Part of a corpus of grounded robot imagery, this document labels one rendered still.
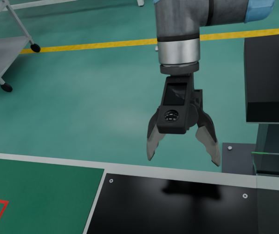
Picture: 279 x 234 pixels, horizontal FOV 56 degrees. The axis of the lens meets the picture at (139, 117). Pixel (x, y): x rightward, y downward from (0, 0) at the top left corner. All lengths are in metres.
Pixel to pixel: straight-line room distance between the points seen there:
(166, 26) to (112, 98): 1.56
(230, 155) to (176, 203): 0.96
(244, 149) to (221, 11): 1.15
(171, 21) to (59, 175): 0.50
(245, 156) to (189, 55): 1.12
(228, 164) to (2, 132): 1.67
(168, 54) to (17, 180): 0.56
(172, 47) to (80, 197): 0.43
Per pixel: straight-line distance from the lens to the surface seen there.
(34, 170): 0.82
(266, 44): 0.85
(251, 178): 0.64
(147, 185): 0.63
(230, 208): 0.59
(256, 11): 0.50
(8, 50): 2.85
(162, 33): 0.47
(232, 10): 0.48
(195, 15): 0.46
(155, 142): 0.53
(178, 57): 0.46
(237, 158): 1.52
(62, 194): 0.73
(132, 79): 2.08
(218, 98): 1.80
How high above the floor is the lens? 1.32
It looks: 47 degrees down
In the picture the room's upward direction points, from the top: 22 degrees counter-clockwise
